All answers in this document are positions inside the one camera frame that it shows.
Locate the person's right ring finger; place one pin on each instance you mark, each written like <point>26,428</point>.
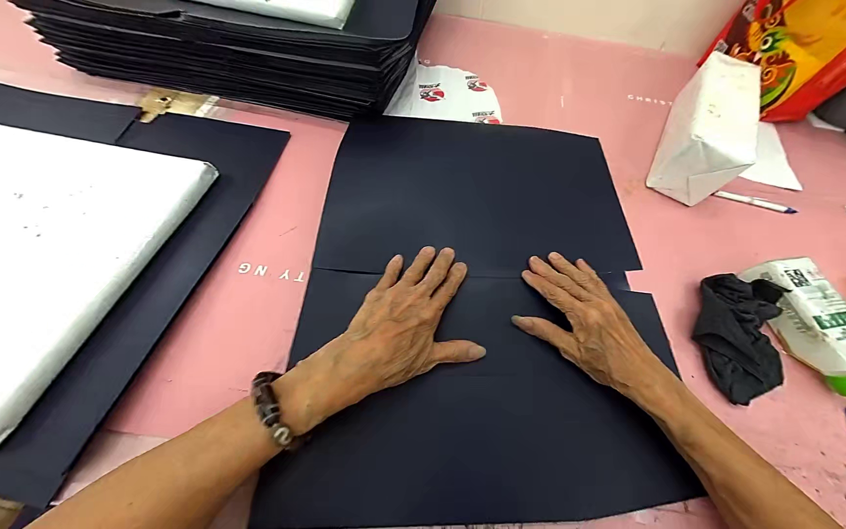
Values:
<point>570,270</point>

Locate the red and yellow printed bag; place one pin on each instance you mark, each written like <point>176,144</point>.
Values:
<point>805,59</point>

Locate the person's left index finger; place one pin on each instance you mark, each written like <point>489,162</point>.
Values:
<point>452,282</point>

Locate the person's right index finger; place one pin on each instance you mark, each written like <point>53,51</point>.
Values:
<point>546,289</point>

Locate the white sheet with red logos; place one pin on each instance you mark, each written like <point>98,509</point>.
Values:
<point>452,95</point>

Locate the person's left little finger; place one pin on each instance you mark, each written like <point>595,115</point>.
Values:
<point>391,272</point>

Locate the person's right hand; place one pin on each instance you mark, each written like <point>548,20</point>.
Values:
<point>595,319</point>

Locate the black crumpled cloth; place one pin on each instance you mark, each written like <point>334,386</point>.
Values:
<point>733,338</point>

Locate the person's right thumb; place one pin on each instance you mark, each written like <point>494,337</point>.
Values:
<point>543,330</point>

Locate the navy cardboard sheet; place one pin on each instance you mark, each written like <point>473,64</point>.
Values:
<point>467,448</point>

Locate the person's right forearm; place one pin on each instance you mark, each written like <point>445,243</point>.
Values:
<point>731,459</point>

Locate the person's left ring finger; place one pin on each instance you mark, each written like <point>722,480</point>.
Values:
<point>418,266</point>

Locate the white paper-wrapped block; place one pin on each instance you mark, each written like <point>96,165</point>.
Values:
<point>717,121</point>

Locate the person's right middle finger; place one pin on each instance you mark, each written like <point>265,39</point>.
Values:
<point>555,277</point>

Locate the white paper piece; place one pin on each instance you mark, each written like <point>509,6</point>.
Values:
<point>774,161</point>

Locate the large white wrapped slab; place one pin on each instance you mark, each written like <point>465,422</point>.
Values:
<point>63,257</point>

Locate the pink printed table cover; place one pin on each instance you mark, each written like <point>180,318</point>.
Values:
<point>566,73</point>

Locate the person's left hand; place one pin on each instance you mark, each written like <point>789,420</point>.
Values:
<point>393,330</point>

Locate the person's left thumb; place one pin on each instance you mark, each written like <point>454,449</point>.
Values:
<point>460,351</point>

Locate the person's right little finger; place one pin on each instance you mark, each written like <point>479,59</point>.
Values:
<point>589,272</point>

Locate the white bottle with green cap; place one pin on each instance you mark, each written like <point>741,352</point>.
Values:
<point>819,312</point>

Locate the stack of black cardboard sheets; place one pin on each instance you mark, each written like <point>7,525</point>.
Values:
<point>232,62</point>

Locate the person's left forearm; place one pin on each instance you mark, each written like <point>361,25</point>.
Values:
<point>188,455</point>

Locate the small white wrapped slab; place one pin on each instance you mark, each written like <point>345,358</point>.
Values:
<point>305,9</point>

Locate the white pen with blue tip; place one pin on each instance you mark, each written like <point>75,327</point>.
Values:
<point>753,201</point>

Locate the dark navy board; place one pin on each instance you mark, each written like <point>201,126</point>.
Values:
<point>247,158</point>

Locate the person's left middle finger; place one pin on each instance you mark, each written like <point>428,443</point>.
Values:
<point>439,270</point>

